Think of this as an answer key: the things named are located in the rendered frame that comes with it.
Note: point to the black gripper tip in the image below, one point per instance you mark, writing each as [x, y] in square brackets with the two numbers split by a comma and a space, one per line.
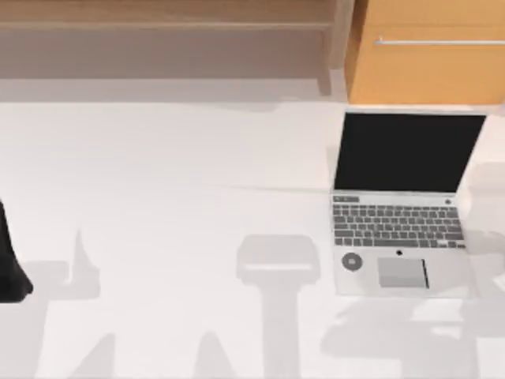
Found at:
[10, 272]

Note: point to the silver open laptop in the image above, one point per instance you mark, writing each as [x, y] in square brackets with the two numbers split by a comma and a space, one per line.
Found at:
[402, 197]

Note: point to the wooden open shelf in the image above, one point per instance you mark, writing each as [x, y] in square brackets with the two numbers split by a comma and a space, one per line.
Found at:
[165, 39]

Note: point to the wooden cupboard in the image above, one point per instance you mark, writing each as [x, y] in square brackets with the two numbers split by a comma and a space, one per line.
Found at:
[426, 75]

